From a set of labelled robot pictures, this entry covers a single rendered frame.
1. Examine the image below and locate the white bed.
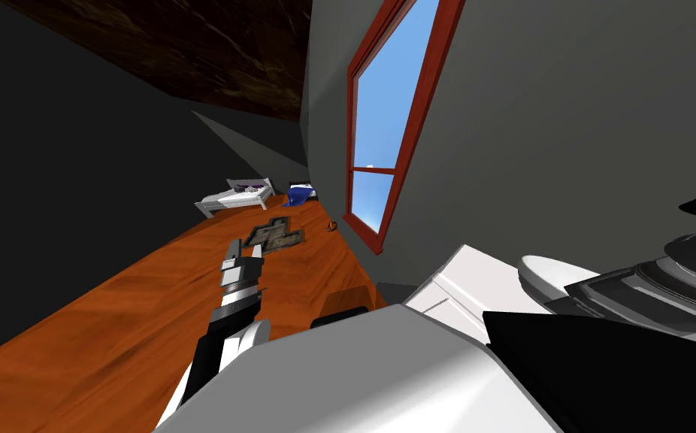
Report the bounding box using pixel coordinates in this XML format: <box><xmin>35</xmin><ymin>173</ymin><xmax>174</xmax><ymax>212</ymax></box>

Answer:
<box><xmin>194</xmin><ymin>177</ymin><xmax>277</xmax><ymax>220</ymax></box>

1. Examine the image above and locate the red framed window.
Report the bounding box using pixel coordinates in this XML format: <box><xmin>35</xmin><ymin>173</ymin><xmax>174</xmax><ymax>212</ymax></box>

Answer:
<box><xmin>341</xmin><ymin>0</ymin><xmax>467</xmax><ymax>256</ymax></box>

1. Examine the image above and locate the dark bed with blue blanket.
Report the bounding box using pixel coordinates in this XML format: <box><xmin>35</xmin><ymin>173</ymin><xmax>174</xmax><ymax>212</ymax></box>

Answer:
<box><xmin>281</xmin><ymin>181</ymin><xmax>319</xmax><ymax>208</ymax></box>

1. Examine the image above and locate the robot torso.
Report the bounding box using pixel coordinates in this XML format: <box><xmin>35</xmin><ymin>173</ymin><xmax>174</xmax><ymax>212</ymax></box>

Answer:
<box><xmin>154</xmin><ymin>303</ymin><xmax>563</xmax><ymax>433</ymax></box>

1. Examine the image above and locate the grey patterned rug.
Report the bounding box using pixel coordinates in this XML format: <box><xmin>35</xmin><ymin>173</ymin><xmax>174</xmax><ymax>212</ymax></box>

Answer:
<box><xmin>242</xmin><ymin>216</ymin><xmax>307</xmax><ymax>254</ymax></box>

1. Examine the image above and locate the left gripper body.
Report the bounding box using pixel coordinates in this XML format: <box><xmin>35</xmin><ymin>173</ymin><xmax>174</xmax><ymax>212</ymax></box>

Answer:
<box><xmin>219</xmin><ymin>255</ymin><xmax>265</xmax><ymax>289</ymax></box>

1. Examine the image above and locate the white cupboard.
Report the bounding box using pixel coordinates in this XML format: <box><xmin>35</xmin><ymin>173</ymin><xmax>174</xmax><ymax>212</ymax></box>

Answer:
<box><xmin>403</xmin><ymin>243</ymin><xmax>555</xmax><ymax>346</ymax></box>

